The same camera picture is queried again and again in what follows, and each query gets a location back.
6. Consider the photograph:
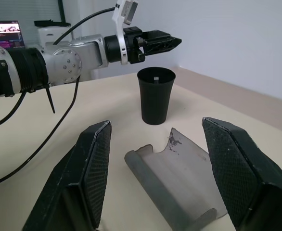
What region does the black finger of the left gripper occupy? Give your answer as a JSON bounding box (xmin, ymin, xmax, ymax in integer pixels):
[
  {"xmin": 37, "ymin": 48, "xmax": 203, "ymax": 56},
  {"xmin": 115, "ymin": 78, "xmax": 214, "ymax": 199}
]
[
  {"xmin": 143, "ymin": 36, "xmax": 183, "ymax": 55},
  {"xmin": 142, "ymin": 30, "xmax": 173, "ymax": 41}
]

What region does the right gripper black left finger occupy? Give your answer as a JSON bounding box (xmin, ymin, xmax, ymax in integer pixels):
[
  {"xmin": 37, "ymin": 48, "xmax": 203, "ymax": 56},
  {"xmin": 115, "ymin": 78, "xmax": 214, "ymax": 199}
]
[{"xmin": 22, "ymin": 120, "xmax": 113, "ymax": 231}]

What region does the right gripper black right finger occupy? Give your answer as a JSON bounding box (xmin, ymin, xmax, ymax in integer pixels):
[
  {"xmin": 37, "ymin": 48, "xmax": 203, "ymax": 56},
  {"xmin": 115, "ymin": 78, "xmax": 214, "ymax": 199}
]
[{"xmin": 202, "ymin": 117, "xmax": 282, "ymax": 231}]

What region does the black plastic cup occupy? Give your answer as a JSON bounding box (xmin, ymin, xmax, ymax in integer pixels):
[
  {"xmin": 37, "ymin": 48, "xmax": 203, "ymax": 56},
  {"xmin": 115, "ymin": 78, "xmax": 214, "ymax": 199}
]
[{"xmin": 136, "ymin": 66, "xmax": 177, "ymax": 126}]

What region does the open grey glasses case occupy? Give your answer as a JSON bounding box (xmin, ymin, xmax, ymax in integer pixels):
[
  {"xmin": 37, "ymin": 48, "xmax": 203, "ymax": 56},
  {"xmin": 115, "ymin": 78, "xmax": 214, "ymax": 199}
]
[{"xmin": 124, "ymin": 127, "xmax": 229, "ymax": 231}]

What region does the flat black device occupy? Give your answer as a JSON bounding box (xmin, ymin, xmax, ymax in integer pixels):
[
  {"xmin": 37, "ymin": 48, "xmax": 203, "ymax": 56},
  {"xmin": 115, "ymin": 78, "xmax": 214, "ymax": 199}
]
[{"xmin": 33, "ymin": 20, "xmax": 71, "ymax": 28}]

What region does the laptop screen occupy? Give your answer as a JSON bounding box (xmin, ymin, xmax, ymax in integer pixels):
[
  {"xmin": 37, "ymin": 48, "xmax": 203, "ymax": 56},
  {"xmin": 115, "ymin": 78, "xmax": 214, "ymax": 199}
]
[{"xmin": 0, "ymin": 20, "xmax": 26, "ymax": 50}]

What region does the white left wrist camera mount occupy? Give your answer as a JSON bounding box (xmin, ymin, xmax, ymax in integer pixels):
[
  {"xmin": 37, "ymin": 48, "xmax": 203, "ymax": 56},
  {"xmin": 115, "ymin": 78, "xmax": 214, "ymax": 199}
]
[{"xmin": 112, "ymin": 0, "xmax": 140, "ymax": 66}]

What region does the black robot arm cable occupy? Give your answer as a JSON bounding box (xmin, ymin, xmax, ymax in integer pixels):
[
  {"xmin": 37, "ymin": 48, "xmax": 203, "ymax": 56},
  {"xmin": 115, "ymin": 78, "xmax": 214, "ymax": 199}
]
[{"xmin": 0, "ymin": 7, "xmax": 116, "ymax": 189}]

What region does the black cable tie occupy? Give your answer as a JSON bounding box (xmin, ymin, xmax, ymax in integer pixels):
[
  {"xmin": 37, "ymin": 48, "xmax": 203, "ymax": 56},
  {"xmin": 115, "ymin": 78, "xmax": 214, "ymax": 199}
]
[{"xmin": 44, "ymin": 83, "xmax": 56, "ymax": 114}]

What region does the dark window frame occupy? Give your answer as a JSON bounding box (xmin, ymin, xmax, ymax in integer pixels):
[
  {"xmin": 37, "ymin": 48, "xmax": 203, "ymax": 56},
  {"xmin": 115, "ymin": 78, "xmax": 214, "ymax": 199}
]
[{"xmin": 57, "ymin": 0, "xmax": 66, "ymax": 23}]

